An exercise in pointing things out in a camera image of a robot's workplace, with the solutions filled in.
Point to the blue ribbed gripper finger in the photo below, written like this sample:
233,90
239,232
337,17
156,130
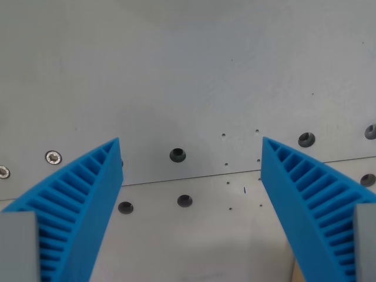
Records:
305,199
85,199

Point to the silver hex socket screw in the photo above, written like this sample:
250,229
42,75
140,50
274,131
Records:
3,172
53,157

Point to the black countersunk screw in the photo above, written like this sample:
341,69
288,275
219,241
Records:
185,201
125,207

